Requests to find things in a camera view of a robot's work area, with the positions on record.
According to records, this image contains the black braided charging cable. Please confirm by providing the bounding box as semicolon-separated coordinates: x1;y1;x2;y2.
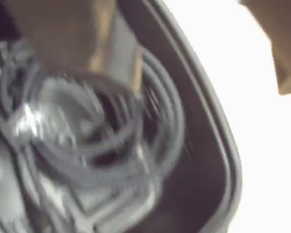
0;38;185;219

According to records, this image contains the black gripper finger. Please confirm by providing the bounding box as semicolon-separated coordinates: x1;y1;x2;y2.
4;0;117;72
239;0;291;96

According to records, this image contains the black square plastic bowl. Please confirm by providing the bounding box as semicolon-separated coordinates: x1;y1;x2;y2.
0;0;243;233

